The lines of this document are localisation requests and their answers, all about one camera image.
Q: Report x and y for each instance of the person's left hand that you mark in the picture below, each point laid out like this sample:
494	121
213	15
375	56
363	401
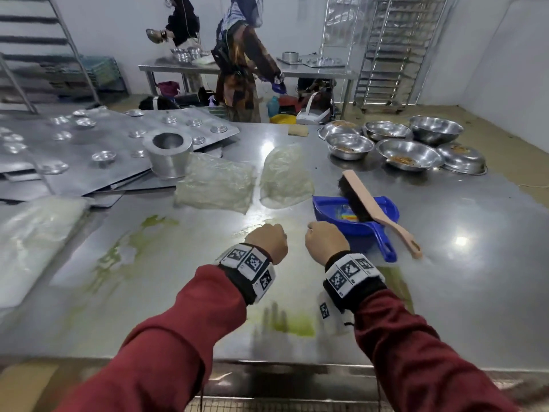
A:
266	242

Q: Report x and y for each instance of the person's right hand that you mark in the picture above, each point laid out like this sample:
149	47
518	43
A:
327	243

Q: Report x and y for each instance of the person's right fingers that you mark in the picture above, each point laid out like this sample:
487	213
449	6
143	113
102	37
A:
310	229

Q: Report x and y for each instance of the person's left forearm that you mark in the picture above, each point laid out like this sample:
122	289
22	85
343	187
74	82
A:
171	343

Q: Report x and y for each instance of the person's right forearm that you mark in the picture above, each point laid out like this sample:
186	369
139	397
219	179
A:
411	356

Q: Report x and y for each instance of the blue plastic dustpan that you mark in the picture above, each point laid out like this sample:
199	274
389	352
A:
334	210

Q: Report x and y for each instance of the black marker wristband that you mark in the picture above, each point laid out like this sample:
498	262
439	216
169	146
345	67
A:
248	265
349	274

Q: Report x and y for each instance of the wooden hand brush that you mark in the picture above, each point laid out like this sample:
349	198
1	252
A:
364	193

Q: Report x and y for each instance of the white marker tag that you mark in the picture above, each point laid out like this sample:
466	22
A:
329	315

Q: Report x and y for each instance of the small brown sponge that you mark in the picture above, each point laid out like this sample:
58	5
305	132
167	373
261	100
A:
298	130

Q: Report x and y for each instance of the yellow plastic basin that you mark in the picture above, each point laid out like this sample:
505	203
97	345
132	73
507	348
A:
283	119

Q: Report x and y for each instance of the white box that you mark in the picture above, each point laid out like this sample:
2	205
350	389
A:
312	115

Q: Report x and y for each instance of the group of steel bowls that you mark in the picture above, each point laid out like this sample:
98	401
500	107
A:
409	156

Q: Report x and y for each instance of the teal bottle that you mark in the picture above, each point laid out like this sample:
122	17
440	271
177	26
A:
272	106

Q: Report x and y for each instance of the steel work table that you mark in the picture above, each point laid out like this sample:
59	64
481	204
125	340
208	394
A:
300	72

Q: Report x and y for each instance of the metal cylinder mould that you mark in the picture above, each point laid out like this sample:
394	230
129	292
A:
168	156

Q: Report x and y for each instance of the flat metal mould tray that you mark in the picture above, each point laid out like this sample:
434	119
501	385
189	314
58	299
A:
324	61

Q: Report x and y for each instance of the steel tray rack trolley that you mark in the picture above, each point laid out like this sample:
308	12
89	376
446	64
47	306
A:
399	51

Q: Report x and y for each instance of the metal tray with round moulds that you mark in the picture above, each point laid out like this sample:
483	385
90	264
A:
128	148
21	145

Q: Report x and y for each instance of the plastic covered rack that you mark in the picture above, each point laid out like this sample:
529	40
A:
341	21

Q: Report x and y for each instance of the pile of small metal moulds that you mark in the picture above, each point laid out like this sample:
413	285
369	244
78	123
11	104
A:
186	54

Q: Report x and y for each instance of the stack of blue crates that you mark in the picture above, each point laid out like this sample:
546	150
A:
101	75

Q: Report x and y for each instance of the large clear plastic bag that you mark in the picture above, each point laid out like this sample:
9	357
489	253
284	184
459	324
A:
34	244

